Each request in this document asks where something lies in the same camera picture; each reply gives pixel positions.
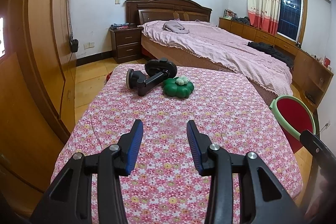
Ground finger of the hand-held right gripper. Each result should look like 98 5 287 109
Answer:
299 130 336 176

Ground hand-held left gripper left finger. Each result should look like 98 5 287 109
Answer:
30 119 144 224

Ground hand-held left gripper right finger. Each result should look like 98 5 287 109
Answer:
186 120 305 224

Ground red bucket with green rim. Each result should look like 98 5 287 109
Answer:
269 95 315 153

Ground pink floral blanket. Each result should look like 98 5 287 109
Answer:
51 63 303 224

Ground green lotus leaf ornament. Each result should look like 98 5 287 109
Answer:
162 76 195 97

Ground black phone holder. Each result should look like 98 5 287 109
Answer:
126 57 177 96

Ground low wooden cabinet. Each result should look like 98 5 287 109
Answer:
219 17 333 109

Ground pink checked bedspread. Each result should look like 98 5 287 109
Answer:
142 20 293 94

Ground black clothes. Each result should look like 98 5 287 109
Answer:
247 41 294 68

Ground dark wooden nightstand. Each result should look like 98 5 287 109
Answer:
109 25 144 64

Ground grey folded cloth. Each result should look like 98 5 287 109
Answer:
162 20 190 34

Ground wooden framed window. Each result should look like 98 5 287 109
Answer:
277 0 307 43

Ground dark clothes pile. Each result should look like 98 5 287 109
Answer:
231 16 250 25

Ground dark wooden bed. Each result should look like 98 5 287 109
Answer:
125 0 293 98

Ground cream and red curtain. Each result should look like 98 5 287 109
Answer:
247 0 281 35

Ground wooden wardrobe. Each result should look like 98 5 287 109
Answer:
0 0 76 214

